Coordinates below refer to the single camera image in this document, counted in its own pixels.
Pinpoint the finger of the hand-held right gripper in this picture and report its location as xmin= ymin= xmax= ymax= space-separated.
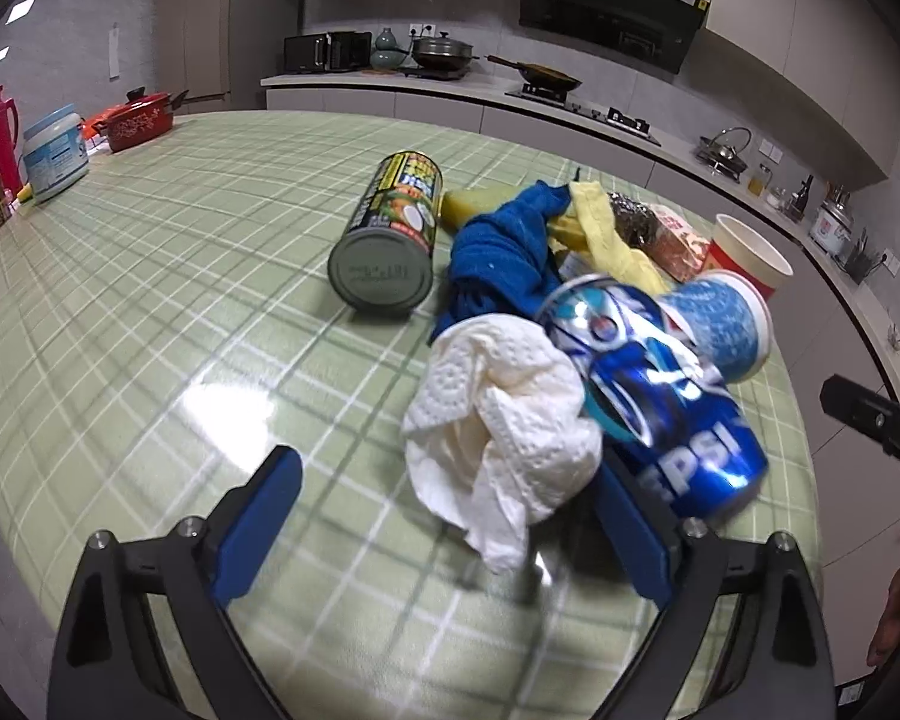
xmin=821 ymin=375 xmax=900 ymax=481

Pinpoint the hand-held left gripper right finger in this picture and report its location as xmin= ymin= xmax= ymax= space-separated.
xmin=592 ymin=457 xmax=841 ymax=720

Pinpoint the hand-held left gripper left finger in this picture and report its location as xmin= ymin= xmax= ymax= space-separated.
xmin=47 ymin=445 xmax=305 ymax=720

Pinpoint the blue soda can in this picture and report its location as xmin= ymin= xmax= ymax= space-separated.
xmin=536 ymin=275 xmax=770 ymax=520

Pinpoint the white paper towel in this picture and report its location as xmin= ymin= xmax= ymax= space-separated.
xmin=403 ymin=315 xmax=605 ymax=575

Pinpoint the blue microfibre cloth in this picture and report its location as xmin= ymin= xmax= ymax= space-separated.
xmin=429 ymin=180 xmax=575 ymax=346

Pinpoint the person's right hand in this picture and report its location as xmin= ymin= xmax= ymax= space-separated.
xmin=868 ymin=510 xmax=900 ymax=668

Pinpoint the utensil holder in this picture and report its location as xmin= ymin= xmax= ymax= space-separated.
xmin=844 ymin=232 xmax=882 ymax=282

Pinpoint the blue paper cup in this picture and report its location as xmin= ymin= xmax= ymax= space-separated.
xmin=656 ymin=270 xmax=775 ymax=383

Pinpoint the white rice cooker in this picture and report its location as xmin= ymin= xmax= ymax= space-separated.
xmin=806 ymin=184 xmax=856 ymax=256

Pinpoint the red and white paper cup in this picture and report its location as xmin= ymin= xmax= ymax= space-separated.
xmin=697 ymin=214 xmax=794 ymax=301

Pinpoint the dark glass bottle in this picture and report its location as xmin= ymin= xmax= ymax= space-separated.
xmin=787 ymin=175 xmax=816 ymax=222

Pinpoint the green plaid tablecloth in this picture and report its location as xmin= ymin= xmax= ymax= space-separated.
xmin=0 ymin=111 xmax=822 ymax=720

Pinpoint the red and white snack box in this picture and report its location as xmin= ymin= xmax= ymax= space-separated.
xmin=641 ymin=204 xmax=713 ymax=278

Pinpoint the yellow cloth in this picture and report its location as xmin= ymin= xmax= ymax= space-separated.
xmin=547 ymin=180 xmax=668 ymax=293

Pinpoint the tall green drink can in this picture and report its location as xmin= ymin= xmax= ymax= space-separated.
xmin=326 ymin=152 xmax=442 ymax=312

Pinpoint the steel kettle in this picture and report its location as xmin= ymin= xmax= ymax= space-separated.
xmin=696 ymin=126 xmax=752 ymax=181

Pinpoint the yellow sponge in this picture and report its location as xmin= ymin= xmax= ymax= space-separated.
xmin=441 ymin=184 xmax=533 ymax=230

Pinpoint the red patterned cooking pot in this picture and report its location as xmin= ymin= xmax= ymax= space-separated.
xmin=94 ymin=88 xmax=188 ymax=152

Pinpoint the black gas stove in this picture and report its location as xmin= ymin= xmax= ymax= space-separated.
xmin=504 ymin=82 xmax=662 ymax=147

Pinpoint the white and blue tub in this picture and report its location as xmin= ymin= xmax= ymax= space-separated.
xmin=21 ymin=103 xmax=91 ymax=203

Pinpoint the black wok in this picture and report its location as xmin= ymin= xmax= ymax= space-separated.
xmin=486 ymin=54 xmax=584 ymax=89

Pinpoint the black microwave oven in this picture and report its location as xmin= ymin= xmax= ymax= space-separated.
xmin=283 ymin=31 xmax=374 ymax=76

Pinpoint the black induction cooker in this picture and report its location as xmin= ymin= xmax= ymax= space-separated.
xmin=397 ymin=64 xmax=470 ymax=82

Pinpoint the teal ceramic jar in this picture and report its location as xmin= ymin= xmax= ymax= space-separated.
xmin=371 ymin=28 xmax=406 ymax=70

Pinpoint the grey refrigerator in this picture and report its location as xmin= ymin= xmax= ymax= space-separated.
xmin=154 ymin=0 xmax=305 ymax=115

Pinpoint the grey pot with lid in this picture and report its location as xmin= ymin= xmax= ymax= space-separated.
xmin=409 ymin=31 xmax=481 ymax=70

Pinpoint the black range hood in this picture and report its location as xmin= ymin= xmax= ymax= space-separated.
xmin=515 ymin=0 xmax=710 ymax=76

